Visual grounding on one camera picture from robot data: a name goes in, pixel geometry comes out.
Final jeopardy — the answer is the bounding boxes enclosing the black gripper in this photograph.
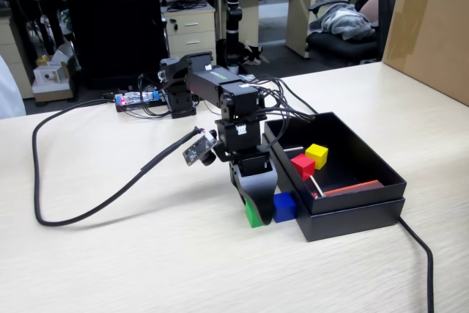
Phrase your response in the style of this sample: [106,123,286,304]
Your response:
[213,117,278,227]

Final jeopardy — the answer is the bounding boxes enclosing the green wooden cube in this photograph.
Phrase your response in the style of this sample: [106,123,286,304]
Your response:
[244,198,265,229]

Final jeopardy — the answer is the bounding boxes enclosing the blue wooden cube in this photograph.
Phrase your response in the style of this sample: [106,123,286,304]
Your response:
[272,191,298,224]

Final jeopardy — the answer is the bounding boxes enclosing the red wooden cube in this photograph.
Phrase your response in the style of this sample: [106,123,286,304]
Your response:
[291,152,317,182]

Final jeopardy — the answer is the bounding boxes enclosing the yellow wooden cube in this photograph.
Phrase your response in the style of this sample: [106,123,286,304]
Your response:
[304,143,330,171]

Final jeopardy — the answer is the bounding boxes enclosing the black open box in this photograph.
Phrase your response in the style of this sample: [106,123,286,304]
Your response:
[260,133,407,243]

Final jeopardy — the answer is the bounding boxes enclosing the black cardboard box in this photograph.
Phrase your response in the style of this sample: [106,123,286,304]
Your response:
[263,111,408,216]

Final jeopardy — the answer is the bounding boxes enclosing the large brown cardboard box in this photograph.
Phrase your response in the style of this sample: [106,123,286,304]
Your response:
[380,0,469,109]

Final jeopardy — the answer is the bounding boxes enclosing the orange red flat card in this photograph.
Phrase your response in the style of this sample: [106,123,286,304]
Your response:
[323,179,385,197]

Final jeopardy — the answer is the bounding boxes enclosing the blue controller circuit board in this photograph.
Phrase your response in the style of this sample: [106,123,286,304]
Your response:
[114,90,163,107]

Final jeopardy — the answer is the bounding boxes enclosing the beige drawer cabinet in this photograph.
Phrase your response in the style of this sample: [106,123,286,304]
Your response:
[160,1,218,62]

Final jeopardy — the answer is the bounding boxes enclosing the black office chair with armrest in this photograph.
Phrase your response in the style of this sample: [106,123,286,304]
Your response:
[305,0,381,67]

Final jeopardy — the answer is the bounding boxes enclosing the beige side cabinet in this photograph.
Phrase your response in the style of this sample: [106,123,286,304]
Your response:
[285,0,355,59]

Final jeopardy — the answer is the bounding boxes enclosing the black pole stand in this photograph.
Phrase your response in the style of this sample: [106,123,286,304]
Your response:
[215,0,265,68]

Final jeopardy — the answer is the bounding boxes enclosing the grey clothing pile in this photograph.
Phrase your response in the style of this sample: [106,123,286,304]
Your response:
[308,2,378,42]

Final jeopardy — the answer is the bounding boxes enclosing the black mesh office chair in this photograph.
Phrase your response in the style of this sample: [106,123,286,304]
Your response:
[57,0,170,91]

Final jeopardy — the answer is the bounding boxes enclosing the open white carton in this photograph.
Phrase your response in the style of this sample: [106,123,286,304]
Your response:
[50,42,77,68]

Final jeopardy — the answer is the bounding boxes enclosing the white carton with round hole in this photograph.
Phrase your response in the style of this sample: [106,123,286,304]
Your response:
[32,63,71,86]

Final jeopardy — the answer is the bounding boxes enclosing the white garment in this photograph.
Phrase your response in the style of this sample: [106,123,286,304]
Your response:
[0,54,27,120]

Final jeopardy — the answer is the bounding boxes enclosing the beige low cabinet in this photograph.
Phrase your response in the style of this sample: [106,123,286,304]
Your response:
[0,15,37,100]

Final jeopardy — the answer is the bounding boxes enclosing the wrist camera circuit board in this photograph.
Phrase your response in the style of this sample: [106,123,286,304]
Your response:
[181,128,221,168]

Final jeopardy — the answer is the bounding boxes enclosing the black servo wire bundle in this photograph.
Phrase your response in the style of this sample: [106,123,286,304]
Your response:
[237,73,318,153]

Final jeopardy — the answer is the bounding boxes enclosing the thin black board wires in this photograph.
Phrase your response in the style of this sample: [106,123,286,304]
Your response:
[136,72,173,120]

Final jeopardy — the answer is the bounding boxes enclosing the black power cable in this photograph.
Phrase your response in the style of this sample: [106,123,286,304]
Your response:
[276,76,436,313]

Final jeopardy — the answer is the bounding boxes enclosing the thick black sleeved cable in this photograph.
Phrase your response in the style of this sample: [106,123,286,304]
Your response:
[32,97,207,227]

